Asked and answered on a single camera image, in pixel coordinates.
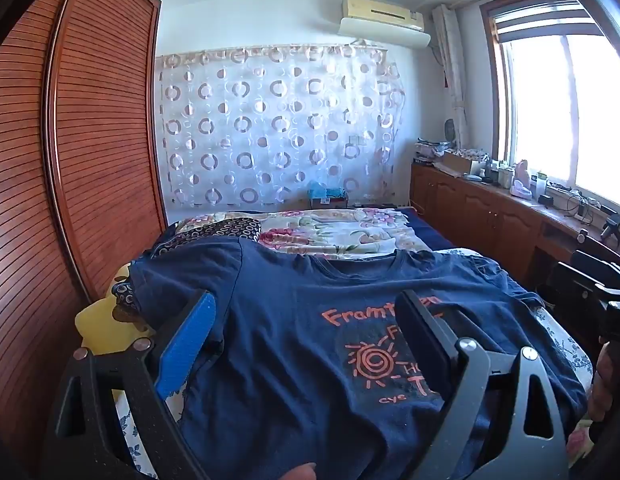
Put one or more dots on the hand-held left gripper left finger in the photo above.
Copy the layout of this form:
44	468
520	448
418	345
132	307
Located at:
184	346

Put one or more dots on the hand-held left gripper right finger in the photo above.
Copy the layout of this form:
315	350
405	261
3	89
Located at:
424	340

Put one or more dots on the navy printed t-shirt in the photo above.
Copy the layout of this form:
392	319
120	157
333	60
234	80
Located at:
290	310

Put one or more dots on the person's right hand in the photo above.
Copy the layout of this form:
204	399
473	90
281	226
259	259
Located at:
602	385

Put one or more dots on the person's left hand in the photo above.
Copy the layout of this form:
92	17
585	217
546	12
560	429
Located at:
296	473

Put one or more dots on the blue floral bed sheet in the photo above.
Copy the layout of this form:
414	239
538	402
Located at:
565	345

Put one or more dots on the yellow plush toy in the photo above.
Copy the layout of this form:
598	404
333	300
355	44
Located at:
97	321

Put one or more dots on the pink floral quilt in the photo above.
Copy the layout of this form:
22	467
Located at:
340	235

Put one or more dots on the long wooden cabinet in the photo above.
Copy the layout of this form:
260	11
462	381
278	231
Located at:
485	215

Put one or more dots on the pink plastic container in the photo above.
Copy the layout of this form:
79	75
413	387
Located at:
521	182

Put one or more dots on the blue tissue box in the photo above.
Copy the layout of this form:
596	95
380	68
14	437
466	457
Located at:
326	195

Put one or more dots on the cardboard box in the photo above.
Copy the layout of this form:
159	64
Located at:
460	164

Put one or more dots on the small desk fan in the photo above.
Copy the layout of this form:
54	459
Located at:
449	131

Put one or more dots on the brown slatted wooden wardrobe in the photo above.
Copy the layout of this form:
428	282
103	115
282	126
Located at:
90	135

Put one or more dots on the wooden framed window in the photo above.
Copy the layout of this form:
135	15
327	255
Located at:
555	100

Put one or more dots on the sheer circle-patterned curtain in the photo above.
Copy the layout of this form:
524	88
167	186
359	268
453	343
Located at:
280	125

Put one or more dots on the white window curtain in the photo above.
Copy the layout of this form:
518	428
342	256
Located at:
452	70

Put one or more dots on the white wall air conditioner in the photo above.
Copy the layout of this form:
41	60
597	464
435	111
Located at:
385	22

